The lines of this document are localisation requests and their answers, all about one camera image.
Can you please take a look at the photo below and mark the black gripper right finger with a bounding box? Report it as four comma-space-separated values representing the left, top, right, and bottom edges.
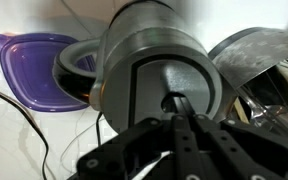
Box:
194, 115, 274, 180

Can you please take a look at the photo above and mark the steel electric kettle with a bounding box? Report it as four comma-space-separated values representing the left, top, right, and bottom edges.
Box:
52, 0, 236, 133

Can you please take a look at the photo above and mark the black power cable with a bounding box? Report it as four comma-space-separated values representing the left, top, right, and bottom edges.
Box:
0, 83, 50, 180

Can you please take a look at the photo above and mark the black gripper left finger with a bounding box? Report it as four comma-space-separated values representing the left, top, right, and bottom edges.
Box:
171, 97, 207, 180

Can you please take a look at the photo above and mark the white thin cable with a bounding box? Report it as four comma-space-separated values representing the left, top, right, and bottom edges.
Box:
58, 109, 107, 174

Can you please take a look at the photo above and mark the metal ladle utensil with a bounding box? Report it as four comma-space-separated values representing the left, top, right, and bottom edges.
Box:
237, 82, 288, 137

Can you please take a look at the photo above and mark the purple plastic container lid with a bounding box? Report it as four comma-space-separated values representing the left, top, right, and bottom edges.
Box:
0, 33, 88, 112

